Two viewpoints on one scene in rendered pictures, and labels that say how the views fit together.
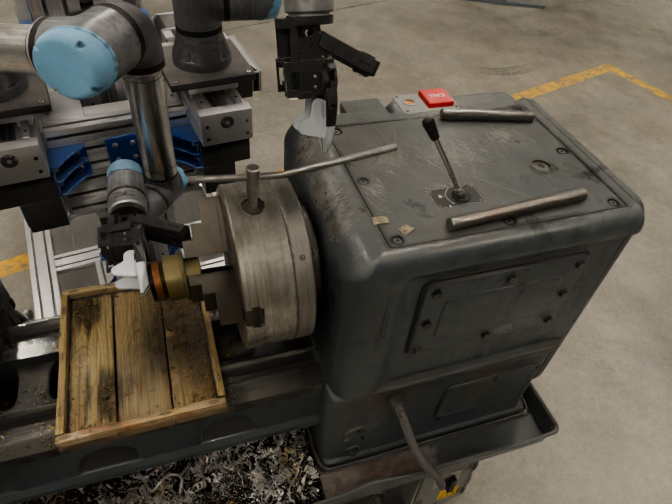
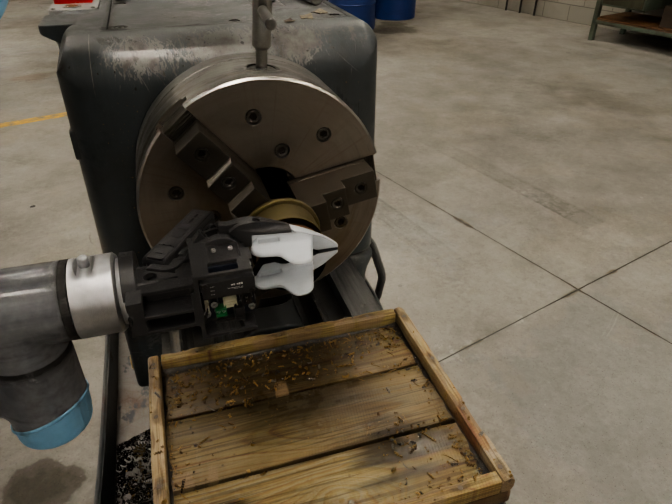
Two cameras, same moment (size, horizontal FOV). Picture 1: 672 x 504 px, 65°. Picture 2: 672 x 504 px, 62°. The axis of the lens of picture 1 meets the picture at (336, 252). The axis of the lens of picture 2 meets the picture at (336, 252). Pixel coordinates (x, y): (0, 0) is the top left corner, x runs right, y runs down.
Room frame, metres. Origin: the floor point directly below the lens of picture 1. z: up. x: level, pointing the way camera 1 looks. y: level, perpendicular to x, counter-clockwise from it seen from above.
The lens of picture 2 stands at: (0.53, 0.82, 1.41)
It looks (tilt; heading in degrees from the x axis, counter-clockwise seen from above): 33 degrees down; 275
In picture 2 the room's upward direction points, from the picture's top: straight up
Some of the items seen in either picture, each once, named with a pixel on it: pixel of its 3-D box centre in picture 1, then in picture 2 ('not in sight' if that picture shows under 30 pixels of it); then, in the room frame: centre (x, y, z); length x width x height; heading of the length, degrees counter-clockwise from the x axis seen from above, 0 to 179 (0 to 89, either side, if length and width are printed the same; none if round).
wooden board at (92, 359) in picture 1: (139, 348); (310, 421); (0.60, 0.38, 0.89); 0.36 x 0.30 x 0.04; 22
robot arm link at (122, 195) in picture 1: (127, 208); (102, 291); (0.78, 0.43, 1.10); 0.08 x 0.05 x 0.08; 112
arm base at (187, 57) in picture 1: (200, 41); not in sight; (1.33, 0.41, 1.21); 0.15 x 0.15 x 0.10
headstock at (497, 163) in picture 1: (437, 231); (212, 108); (0.87, -0.22, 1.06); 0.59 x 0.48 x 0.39; 112
